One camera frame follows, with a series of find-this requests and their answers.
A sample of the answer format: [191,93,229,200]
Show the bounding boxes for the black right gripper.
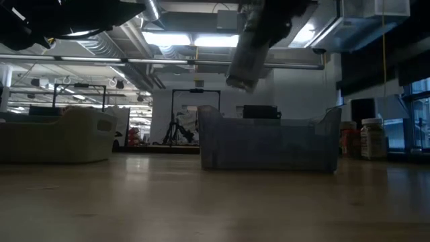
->
[260,0,312,48]

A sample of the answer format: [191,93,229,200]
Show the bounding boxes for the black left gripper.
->
[46,0,147,40]

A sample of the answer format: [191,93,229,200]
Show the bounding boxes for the white-lid spice jar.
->
[360,118,388,160]
[225,0,272,94]

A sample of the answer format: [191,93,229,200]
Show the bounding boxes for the red-lid spice tin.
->
[341,129,362,158]

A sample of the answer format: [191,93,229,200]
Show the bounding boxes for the bright ceiling light panel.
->
[193,34,240,48]
[142,31,191,46]

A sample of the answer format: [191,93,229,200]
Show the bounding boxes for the grey ceiling box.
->
[216,9,241,30]

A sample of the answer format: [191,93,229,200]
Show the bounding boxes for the long horizontal ceiling pipe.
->
[0,53,325,71]

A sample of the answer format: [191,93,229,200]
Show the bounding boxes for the black box device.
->
[242,104,282,120]

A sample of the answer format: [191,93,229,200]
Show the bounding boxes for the white standing panel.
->
[105,106,131,149]

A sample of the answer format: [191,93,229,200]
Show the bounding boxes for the smoked translucent plastic bin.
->
[197,104,343,174]

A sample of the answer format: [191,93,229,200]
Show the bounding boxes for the tall black cabinet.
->
[351,98,376,130]

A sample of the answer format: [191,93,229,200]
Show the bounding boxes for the red background objects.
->
[127,126,142,147]

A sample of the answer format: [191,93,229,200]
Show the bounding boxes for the white room column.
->
[0,63,13,114]

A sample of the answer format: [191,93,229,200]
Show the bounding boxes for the light grey plastic bin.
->
[0,106,118,165]

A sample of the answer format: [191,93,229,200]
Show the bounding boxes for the room window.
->
[402,79,430,151]

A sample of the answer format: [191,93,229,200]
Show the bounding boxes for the silver round air duct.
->
[136,0,162,22]

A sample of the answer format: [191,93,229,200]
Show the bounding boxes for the ribbed ceiling air duct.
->
[75,33,166,90]

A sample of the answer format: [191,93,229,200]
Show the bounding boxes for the large rectangular air duct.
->
[290,0,411,54]

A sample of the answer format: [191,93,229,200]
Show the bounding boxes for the black camera stand frame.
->
[52,83,107,112]
[171,88,222,147]

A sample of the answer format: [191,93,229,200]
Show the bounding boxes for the yellow hanging cable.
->
[381,0,388,152]

